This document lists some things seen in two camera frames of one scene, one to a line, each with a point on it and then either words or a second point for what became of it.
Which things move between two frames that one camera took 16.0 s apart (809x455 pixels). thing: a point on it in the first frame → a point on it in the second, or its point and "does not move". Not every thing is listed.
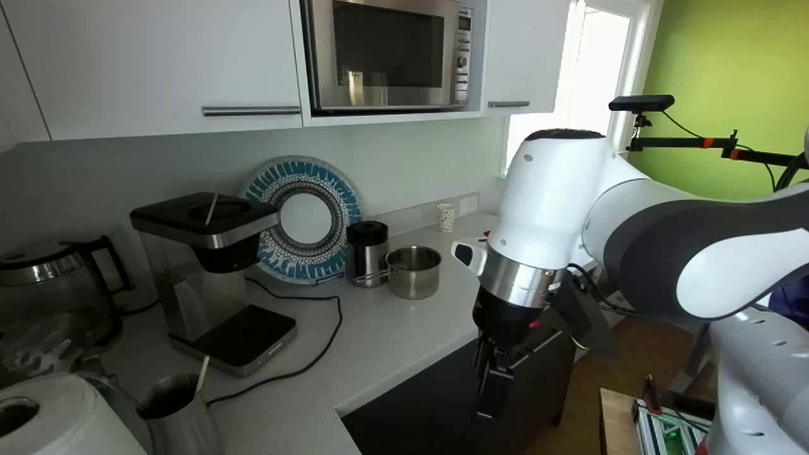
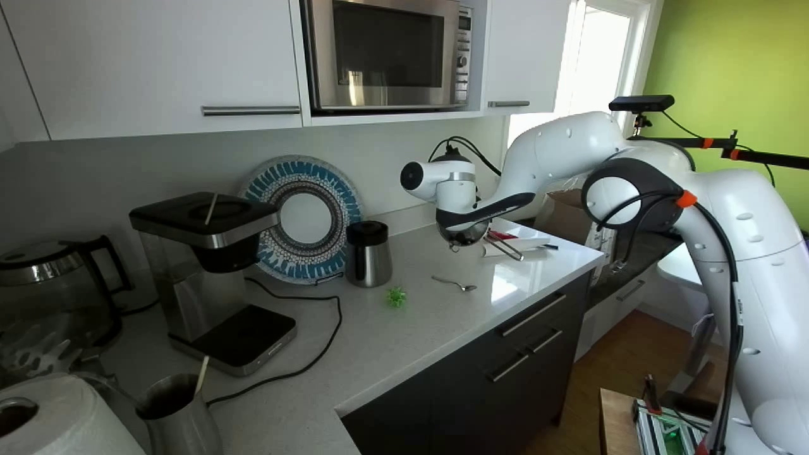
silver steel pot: (412, 271) → (462, 228)
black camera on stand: (644, 105) does not move
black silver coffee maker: (209, 244) does not move
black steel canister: (368, 254) does not move
